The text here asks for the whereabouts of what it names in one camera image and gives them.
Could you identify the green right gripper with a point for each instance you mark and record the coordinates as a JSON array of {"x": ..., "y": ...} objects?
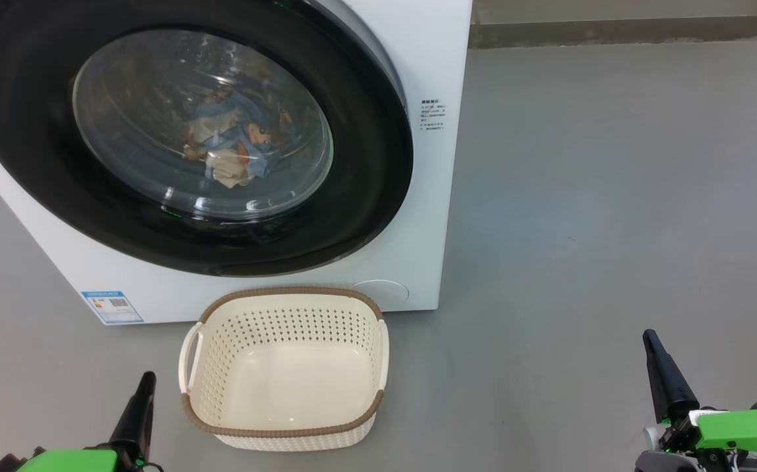
[{"x": 745, "y": 432}]

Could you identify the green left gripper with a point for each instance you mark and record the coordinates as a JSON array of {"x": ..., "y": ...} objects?
[{"x": 77, "y": 461}]

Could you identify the blue bear print clothing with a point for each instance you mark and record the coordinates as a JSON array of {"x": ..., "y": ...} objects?
[{"x": 234, "y": 131}]

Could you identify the black glass washing machine door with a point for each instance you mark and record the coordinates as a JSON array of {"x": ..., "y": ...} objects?
[{"x": 365, "y": 164}]

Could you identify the cream perforated laundry basket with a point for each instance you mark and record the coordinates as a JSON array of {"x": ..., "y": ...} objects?
[{"x": 286, "y": 393}]

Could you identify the white front-load washing machine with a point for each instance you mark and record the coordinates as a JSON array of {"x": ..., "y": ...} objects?
[{"x": 430, "y": 196}]

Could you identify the blue energy label sticker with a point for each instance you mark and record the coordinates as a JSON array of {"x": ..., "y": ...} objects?
[{"x": 111, "y": 307}]

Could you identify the round drain filter cover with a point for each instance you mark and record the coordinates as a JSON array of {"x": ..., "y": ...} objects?
[{"x": 381, "y": 295}]

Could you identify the grey skirting board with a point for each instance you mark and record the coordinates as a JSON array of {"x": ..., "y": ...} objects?
[{"x": 614, "y": 33}]

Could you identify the small printed text label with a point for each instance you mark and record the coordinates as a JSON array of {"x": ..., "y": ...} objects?
[{"x": 432, "y": 115}]

